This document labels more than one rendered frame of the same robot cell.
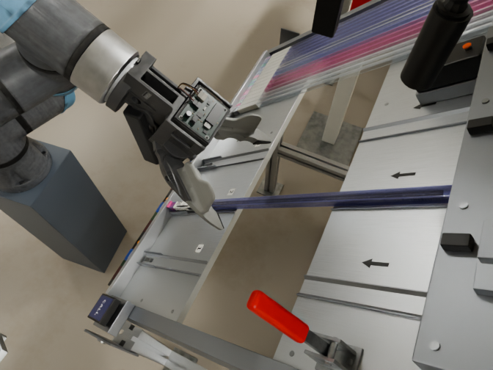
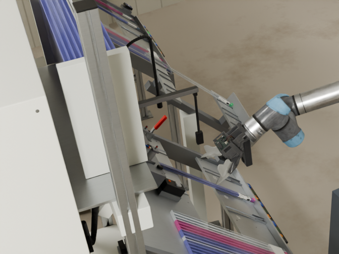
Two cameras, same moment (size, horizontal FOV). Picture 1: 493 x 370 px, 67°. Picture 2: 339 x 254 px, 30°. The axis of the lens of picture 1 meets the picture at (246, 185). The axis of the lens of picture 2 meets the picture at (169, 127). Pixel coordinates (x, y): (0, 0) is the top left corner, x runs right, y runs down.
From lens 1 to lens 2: 2.11 m
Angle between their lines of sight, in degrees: 78
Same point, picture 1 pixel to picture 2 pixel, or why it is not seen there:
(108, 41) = (251, 121)
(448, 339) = not seen: hidden behind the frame
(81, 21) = (259, 114)
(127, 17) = not seen: outside the picture
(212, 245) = (210, 176)
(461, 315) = not seen: hidden behind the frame
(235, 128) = (225, 169)
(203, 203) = (208, 149)
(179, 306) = (200, 161)
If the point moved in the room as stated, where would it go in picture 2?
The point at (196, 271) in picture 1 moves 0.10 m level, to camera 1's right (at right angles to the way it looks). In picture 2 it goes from (206, 169) to (187, 184)
